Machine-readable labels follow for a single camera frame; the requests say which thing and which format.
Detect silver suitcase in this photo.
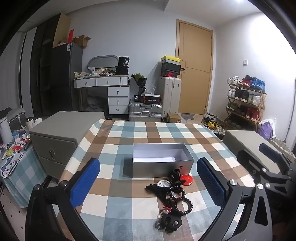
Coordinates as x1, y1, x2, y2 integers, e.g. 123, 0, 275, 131
129, 98, 163, 122

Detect small cardboard box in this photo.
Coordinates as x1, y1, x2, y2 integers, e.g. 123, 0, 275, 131
167, 113, 182, 124

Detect dark wrapped bouquet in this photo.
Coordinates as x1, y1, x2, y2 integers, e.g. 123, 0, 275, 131
131, 72, 148, 95

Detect grey arched mirror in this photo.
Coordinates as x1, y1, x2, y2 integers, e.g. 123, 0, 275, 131
87, 55, 119, 75

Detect black red flat box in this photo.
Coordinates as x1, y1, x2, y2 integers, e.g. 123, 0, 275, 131
142, 94, 161, 105

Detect silver box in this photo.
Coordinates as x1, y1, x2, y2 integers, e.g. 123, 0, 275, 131
132, 143, 195, 179

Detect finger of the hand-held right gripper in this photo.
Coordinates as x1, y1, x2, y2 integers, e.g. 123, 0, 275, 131
236, 149, 292, 184
258, 143, 295, 177

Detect clutter on desk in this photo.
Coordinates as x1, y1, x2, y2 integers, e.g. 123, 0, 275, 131
74, 67, 116, 78

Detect white dressing desk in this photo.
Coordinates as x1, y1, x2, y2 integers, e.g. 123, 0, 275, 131
73, 75, 131, 115

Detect open cardboard box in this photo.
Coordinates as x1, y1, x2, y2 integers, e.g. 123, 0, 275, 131
73, 35, 92, 48

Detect red round badge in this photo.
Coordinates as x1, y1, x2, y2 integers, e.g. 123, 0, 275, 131
180, 175, 193, 186

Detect dark grey fridge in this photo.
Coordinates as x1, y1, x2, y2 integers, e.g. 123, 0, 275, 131
52, 42, 83, 112

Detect wooden door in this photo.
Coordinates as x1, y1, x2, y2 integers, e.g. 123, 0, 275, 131
176, 19, 213, 115

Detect flat cardboard sheet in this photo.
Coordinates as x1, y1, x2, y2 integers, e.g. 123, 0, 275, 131
53, 13, 72, 48

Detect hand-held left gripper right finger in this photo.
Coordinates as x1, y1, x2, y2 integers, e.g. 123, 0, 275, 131
196, 158, 277, 241

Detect long black hair clip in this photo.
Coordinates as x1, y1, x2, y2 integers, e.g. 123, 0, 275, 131
145, 183, 173, 198

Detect purple bag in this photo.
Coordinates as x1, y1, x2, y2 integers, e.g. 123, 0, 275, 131
258, 119, 277, 141

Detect black spiral hair tie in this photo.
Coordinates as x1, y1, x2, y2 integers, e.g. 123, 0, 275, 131
168, 185, 186, 200
177, 197, 193, 212

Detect wooden shoe rack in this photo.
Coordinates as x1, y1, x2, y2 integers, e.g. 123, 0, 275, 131
225, 83, 266, 131

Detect white bin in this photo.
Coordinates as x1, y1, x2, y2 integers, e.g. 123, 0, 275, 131
0, 116, 12, 144

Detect pile of shoes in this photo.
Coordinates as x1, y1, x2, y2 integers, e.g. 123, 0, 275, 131
201, 112, 226, 135

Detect white suitcase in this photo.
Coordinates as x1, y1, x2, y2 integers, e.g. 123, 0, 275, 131
158, 76, 182, 117

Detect shoe rack with shoes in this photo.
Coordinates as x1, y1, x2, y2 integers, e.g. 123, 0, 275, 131
227, 75, 266, 128

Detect grey bedside cabinet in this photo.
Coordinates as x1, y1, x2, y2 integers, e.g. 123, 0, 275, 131
222, 130, 277, 163
29, 111, 105, 180

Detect black paper bag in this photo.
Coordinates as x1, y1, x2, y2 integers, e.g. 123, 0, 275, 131
115, 56, 130, 76

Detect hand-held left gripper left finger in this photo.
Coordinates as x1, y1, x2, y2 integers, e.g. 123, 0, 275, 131
25, 158, 101, 241

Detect wicker basket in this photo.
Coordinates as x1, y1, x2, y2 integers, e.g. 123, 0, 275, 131
270, 137, 296, 164

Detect checked tablecloth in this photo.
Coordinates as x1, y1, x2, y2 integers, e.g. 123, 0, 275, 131
59, 118, 257, 241

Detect paper rolls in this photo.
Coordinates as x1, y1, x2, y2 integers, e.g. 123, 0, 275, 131
26, 118, 42, 130

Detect dark wardrobe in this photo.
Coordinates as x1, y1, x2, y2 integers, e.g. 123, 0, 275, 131
30, 23, 55, 116

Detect yellow lid shoe box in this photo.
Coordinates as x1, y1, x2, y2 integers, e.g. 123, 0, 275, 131
161, 55, 181, 64

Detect cluttered checked side table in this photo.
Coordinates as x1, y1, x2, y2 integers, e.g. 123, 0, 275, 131
0, 130, 48, 208

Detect black hair claw clip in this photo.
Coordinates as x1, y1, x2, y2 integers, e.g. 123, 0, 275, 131
159, 213, 183, 233
168, 169, 183, 186

